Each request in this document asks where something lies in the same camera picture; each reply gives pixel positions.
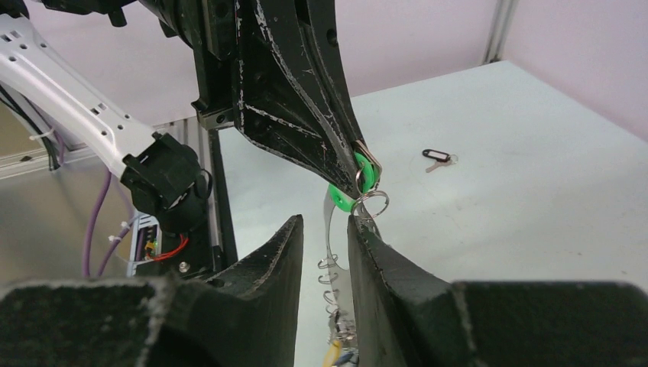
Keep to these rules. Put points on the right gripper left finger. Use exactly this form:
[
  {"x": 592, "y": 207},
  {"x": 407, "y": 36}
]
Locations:
[{"x": 246, "y": 315}]

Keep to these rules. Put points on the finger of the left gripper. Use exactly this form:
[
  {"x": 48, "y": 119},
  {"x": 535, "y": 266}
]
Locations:
[{"x": 276, "y": 66}]

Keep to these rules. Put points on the green capped key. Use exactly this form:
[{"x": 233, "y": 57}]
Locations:
[{"x": 366, "y": 179}]

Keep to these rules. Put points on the black tagged key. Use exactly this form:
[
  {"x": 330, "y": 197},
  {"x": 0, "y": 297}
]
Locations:
[{"x": 440, "y": 158}]

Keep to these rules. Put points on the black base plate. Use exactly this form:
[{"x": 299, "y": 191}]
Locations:
[{"x": 211, "y": 247}]

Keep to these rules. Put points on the brass key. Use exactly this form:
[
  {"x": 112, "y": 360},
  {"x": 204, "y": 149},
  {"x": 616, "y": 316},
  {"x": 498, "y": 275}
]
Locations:
[{"x": 333, "y": 354}]

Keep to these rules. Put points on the left aluminium frame post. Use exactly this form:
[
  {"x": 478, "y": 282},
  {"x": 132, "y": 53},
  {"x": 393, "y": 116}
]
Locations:
[{"x": 500, "y": 26}]

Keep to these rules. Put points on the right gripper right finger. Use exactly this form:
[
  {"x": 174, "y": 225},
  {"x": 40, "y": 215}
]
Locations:
[{"x": 405, "y": 316}]

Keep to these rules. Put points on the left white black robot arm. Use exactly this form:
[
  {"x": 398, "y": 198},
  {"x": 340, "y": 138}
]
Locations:
[{"x": 164, "y": 176}]

